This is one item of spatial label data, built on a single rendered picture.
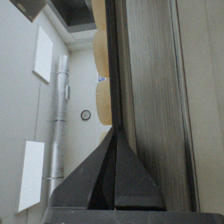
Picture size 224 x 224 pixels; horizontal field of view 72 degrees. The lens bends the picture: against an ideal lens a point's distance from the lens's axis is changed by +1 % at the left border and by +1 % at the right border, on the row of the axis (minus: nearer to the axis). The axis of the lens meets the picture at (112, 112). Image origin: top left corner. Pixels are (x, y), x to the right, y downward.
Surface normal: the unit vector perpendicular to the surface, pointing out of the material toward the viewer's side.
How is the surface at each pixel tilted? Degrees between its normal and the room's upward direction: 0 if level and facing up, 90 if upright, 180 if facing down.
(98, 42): 90
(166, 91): 90
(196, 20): 90
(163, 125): 90
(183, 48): 67
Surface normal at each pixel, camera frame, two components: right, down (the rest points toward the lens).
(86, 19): -0.15, -0.09
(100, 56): -0.11, 0.39
